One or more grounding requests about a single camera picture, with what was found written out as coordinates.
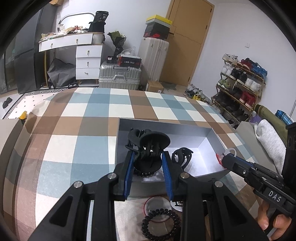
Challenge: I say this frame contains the white grey pillow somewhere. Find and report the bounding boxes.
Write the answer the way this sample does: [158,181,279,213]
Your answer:
[254,120,286,174]

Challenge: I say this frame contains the silver lying suitcase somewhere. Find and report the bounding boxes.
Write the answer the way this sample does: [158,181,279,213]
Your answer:
[98,61,142,90]

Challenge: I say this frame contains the black bag on desk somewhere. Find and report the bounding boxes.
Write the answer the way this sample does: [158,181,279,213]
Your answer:
[88,11,109,33]

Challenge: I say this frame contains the black spiral hair tie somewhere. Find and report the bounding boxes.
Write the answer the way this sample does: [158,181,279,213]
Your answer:
[141,208,182,240]

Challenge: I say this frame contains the grey cardboard box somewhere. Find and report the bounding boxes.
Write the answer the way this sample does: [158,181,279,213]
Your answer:
[115,118,229,199]

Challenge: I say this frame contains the green flower bouquet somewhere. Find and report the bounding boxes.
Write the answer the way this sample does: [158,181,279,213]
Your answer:
[107,31,126,58]

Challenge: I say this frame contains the black red box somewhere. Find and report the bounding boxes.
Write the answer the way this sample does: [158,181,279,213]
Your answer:
[118,55,142,68]

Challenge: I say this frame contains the olive green blanket roll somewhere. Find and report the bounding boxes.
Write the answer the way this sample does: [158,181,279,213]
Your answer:
[254,104,287,138]

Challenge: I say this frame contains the small black hair claw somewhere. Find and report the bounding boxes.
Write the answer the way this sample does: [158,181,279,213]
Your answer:
[171,147,194,171]

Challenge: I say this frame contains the dark grey refrigerator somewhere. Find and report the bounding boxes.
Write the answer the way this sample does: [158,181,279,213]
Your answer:
[14,4,57,93]

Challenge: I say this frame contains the blue plaid cloth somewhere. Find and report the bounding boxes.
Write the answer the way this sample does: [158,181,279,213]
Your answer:
[275,110,294,126]

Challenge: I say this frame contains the stacked shoe boxes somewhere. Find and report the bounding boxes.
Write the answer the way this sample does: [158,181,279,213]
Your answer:
[144,15,172,40]

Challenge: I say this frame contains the white desk with drawers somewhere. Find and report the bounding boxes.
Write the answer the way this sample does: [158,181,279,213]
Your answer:
[39,32,105,83]

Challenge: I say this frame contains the checkered bed blanket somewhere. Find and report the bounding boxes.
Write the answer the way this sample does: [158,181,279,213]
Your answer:
[3,87,255,240]

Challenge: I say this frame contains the large black hair claw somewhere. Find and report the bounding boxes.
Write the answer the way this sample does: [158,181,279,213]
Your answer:
[125,128,171,177]

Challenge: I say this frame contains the white upright suitcase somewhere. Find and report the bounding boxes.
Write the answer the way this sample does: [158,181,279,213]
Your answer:
[138,38,169,85]

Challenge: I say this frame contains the wooden door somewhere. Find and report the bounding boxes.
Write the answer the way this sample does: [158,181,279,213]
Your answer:
[160,0,214,86]

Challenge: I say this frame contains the shoe rack with shoes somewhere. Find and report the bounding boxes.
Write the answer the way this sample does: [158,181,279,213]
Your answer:
[211,53,268,128]

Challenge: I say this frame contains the small clear red clip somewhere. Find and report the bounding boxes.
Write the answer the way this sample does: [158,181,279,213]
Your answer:
[216,148,237,166]

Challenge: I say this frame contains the small cardboard box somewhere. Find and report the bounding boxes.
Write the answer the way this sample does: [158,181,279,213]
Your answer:
[145,80,164,93]

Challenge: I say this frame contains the person's right hand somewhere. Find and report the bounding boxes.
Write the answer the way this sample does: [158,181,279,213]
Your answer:
[257,200,295,240]

